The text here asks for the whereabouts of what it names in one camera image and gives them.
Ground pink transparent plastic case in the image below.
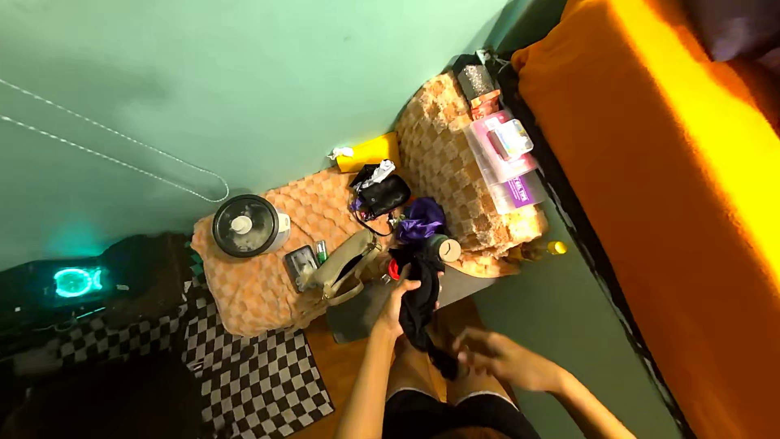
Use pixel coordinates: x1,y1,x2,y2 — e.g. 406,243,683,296
464,110,539,187

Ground grey jar with beige lid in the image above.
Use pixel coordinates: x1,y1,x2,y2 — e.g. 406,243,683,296
425,233,462,263

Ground small clear case, white label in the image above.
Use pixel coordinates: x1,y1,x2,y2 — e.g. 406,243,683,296
489,119,535,162

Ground clear container with purple label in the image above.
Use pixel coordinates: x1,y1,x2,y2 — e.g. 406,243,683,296
487,170,548,216

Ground small black bag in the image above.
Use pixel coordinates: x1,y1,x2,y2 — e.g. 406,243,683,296
349,163,413,237

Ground peach checkered plush blanket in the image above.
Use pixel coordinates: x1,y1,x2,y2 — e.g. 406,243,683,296
191,166,383,338

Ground grey bench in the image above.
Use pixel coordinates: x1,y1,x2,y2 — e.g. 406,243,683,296
325,264,498,345

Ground silver glitter container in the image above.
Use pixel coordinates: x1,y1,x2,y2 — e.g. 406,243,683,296
456,63,498,101

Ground person's legs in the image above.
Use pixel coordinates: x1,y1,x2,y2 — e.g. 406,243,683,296
382,335,542,439

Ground white cooker with glass lid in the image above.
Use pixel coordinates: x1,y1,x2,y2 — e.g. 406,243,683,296
212,194,291,259

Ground black white checkered rug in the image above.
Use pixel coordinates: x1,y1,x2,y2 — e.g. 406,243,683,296
181,282,335,439

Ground person's right hand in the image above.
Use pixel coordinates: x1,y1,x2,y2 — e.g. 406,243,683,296
453,327,565,393

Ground peach checkered plush cover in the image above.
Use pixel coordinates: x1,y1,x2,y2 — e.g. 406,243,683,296
394,71,549,279

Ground person's left forearm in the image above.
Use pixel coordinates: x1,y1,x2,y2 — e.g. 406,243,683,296
334,324,399,439

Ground purple pillow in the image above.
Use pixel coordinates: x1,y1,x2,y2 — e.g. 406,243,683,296
681,0,780,69

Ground olive green handbag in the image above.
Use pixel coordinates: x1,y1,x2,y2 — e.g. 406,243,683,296
310,228,383,307

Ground yellow box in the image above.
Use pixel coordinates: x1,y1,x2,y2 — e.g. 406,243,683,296
336,132,401,174

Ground black device with cyan light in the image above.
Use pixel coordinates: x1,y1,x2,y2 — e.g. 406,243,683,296
0,254,124,330

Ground bottle with yellow cap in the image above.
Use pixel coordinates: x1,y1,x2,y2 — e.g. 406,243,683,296
520,239,568,263

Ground white beaded cord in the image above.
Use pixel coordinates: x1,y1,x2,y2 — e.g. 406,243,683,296
0,78,230,204

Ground bed with orange blanket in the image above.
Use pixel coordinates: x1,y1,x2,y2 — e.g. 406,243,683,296
498,0,780,439

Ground person's right forearm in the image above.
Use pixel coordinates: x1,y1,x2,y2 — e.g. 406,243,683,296
550,369,638,439

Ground person's left hand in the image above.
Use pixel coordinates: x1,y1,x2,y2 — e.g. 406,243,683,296
377,265,445,340

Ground black cloth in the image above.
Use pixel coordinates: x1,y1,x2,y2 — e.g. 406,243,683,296
390,245,460,380

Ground purple satin cloth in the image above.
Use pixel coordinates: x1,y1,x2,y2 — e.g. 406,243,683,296
396,196,447,244

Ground pink patterned packet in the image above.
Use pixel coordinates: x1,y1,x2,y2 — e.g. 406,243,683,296
470,89,502,121

